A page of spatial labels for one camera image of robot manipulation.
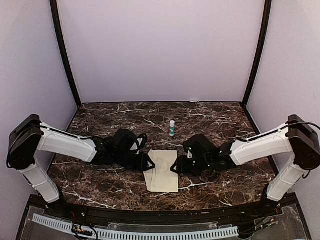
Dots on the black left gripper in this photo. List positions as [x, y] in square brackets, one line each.
[142, 164]

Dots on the black front table rail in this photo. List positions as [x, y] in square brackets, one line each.
[241, 214]

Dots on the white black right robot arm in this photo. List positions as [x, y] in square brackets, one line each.
[296, 137]

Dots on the black right corner frame post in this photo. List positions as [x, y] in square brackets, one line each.
[258, 53]

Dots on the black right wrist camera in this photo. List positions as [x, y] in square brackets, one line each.
[187, 146]

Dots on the black corner frame post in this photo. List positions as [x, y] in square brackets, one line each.
[258, 53]
[63, 51]

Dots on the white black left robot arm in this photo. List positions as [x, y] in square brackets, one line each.
[33, 135]

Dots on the cream paper envelope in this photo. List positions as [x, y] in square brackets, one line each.
[161, 179]

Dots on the black left corner frame post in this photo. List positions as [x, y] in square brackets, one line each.
[63, 51]

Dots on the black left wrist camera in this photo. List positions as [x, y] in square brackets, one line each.
[141, 141]

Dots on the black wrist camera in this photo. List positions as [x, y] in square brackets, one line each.
[141, 141]
[187, 146]

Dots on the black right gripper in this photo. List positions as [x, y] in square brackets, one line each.
[181, 167]

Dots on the white slotted cable duct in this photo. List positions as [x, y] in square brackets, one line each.
[121, 231]

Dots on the green white glue stick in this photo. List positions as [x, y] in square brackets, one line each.
[172, 128]

